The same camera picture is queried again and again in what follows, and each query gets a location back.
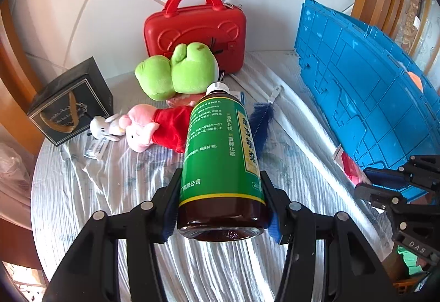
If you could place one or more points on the blue feather brush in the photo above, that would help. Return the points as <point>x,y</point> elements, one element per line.
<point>259,123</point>

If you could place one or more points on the green frog plush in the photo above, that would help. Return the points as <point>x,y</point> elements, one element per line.
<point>185,71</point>

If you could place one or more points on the pink pig plush red dress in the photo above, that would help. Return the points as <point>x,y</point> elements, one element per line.
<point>137,130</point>

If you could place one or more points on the brown wooden furniture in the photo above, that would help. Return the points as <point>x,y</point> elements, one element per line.
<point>13,81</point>

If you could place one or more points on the white kitty plush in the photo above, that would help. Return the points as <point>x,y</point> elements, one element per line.
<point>99,126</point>

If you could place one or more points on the brown bottle green label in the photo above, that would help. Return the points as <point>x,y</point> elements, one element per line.
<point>220,157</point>

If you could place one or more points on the rolled patterned carpet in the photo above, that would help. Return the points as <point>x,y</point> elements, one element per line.
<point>417,16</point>

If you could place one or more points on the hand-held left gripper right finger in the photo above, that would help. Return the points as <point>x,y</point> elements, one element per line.
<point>274,223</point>

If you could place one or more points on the red packet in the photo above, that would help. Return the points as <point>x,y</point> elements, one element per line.
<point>350,167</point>

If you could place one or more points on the light green cloth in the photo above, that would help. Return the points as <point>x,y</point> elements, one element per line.
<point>412,260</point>

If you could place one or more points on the red hard carry case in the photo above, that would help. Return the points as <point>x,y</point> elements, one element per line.
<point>196,26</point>

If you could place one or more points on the long clear plastic sleeve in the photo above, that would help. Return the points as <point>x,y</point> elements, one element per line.
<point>309,150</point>

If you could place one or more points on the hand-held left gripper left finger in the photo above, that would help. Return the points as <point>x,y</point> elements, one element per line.
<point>170,216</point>

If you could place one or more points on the blue plastic crate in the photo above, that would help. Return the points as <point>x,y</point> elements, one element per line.
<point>361,81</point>

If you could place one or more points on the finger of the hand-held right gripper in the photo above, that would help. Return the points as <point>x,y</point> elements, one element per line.
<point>378,197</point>
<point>385,176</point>

